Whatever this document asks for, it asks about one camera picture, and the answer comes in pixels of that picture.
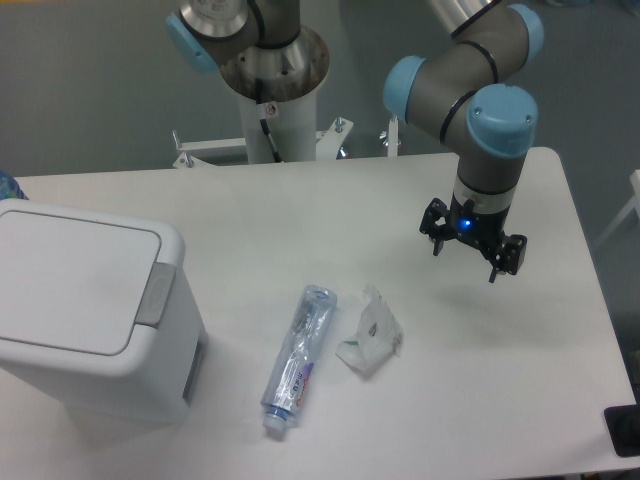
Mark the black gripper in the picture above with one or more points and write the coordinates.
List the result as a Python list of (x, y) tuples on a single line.
[(477, 220)]

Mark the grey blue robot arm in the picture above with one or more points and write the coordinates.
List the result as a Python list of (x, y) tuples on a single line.
[(462, 99)]

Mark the crushed clear plastic bottle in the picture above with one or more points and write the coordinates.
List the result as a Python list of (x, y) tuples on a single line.
[(288, 384)]

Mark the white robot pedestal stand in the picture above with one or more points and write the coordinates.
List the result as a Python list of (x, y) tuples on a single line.
[(276, 90)]

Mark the white push-lid trash can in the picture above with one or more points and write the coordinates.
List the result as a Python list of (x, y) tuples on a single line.
[(97, 311)]

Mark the blue patterned object at left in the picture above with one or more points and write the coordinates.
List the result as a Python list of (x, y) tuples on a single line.
[(10, 188)]

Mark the crumpled clear plastic wrapper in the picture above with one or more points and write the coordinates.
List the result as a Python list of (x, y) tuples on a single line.
[(378, 336)]

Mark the white furniture frame at right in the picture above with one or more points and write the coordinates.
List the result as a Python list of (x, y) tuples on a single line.
[(630, 207)]

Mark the black object at table edge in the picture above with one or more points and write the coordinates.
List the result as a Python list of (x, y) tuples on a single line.
[(623, 426)]

